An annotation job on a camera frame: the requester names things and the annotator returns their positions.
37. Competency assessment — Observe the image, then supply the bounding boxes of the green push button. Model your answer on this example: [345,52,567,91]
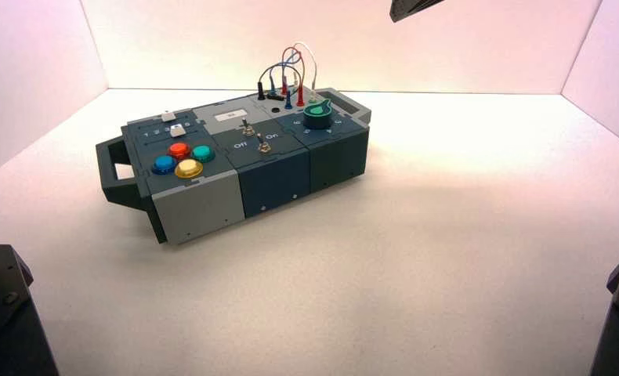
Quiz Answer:
[190,145,216,164]

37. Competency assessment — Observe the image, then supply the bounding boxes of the yellow push button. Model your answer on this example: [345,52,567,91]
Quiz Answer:
[174,158,205,180]

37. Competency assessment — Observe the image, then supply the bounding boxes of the red push button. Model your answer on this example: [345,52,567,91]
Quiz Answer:
[167,143,193,161]

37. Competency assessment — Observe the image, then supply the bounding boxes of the blue push button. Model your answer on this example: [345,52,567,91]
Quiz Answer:
[151,154,178,176]

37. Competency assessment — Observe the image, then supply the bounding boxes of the dark blue grey control box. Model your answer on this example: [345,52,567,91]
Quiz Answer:
[95,87,372,245]

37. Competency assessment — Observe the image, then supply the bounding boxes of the green rotary knob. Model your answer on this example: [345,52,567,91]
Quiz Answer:
[302,100,334,131]

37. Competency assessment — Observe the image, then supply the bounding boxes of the white label display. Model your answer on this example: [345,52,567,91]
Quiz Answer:
[215,108,248,124]

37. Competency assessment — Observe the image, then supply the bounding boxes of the black overhead fixture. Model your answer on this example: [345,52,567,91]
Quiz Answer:
[389,0,446,24]

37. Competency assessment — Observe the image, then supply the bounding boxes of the red jumper cable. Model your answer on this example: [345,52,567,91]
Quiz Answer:
[281,46,306,108]

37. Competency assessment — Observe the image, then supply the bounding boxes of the black jumper cable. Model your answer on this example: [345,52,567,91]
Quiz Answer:
[256,63,304,102]

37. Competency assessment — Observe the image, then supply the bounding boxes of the blue jumper cable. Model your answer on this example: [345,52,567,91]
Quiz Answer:
[268,52,301,110]

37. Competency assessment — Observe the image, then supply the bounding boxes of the white jumper cable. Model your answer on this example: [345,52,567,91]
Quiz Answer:
[292,42,320,100]

